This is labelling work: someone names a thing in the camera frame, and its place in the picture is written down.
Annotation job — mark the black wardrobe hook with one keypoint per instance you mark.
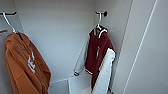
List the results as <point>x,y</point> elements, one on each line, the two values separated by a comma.
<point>8,13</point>
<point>102,13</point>

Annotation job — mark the tall white storage box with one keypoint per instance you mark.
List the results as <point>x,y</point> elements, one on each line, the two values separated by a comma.
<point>80,85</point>

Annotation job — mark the red white varsity jacket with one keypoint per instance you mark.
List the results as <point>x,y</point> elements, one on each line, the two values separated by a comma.
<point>96,50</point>

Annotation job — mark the white wardrobe door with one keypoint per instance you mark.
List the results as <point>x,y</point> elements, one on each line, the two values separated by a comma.
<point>150,53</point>

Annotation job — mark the white wardrobe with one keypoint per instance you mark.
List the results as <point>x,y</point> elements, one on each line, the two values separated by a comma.
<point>63,43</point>

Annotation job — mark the white clothes hanger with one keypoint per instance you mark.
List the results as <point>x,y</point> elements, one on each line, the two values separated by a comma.
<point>9,24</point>
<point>99,21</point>

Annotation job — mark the orange hooded garment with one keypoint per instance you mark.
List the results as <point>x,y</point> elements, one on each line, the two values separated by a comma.
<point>23,66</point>

